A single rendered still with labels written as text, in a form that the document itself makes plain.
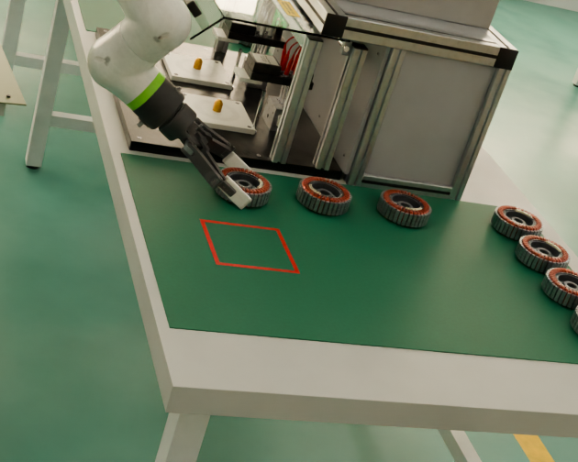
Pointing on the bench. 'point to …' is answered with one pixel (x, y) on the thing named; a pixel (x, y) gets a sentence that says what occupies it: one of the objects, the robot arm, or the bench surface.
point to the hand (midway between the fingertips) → (242, 185)
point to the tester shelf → (410, 32)
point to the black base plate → (244, 148)
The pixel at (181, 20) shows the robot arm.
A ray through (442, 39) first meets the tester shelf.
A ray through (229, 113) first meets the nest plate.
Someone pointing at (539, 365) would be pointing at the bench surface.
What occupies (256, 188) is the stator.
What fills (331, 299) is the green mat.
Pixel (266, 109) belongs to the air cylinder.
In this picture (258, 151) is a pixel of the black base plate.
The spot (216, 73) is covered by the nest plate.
